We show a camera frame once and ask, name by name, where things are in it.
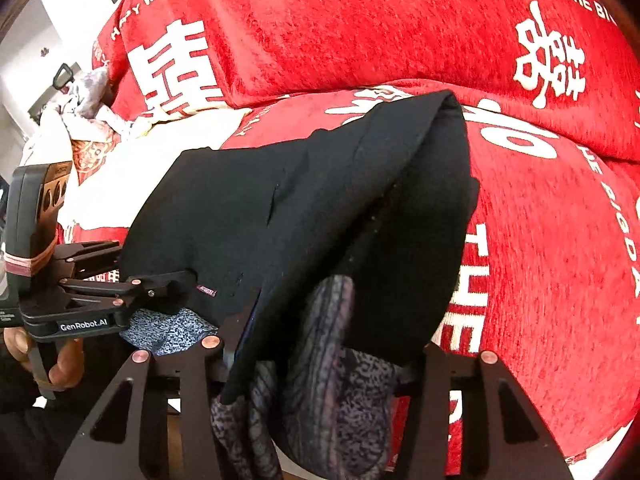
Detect black pants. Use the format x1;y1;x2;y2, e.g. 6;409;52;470
119;91;478;400

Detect white bed sheet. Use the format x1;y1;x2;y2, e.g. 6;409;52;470
21;106;248;231

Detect person's left hand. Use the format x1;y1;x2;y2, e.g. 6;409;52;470
3;327;85;391

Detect crumpled floral fabric pile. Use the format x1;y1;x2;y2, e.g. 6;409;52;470
39;65;152;184

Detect red pillow with white characters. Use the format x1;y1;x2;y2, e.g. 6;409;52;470
92;0;639;162

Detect red quilt with white characters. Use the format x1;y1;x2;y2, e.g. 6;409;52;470
60;79;640;476

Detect grey patterned garment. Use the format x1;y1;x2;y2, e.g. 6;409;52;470
119;274;407;480

